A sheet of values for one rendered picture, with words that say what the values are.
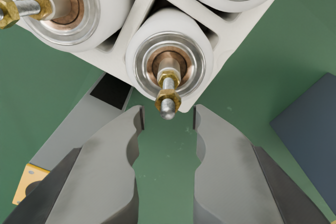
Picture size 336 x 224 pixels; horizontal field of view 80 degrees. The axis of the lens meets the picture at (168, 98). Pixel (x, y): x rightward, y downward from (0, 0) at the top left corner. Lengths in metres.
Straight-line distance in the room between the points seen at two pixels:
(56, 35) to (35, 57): 0.34
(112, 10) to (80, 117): 0.16
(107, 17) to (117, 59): 0.09
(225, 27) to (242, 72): 0.24
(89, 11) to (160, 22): 0.07
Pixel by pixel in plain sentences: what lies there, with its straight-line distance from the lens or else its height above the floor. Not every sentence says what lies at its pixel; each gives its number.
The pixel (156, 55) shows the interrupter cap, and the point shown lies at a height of 0.25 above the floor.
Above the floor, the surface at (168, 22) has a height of 0.25.
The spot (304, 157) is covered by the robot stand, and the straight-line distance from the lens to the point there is 0.51.
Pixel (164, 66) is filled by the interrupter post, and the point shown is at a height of 0.27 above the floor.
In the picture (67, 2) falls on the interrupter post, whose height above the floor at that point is 0.26.
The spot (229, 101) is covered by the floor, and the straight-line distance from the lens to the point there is 0.54.
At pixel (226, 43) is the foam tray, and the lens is 0.29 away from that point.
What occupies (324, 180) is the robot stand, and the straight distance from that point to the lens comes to 0.48.
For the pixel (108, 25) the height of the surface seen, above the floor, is 0.25.
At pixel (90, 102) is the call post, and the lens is 0.34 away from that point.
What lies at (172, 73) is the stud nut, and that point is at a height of 0.29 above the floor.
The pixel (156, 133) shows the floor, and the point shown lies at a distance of 0.58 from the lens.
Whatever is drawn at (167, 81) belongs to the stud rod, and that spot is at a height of 0.30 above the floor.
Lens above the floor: 0.45
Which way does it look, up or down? 62 degrees down
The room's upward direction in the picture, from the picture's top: 178 degrees counter-clockwise
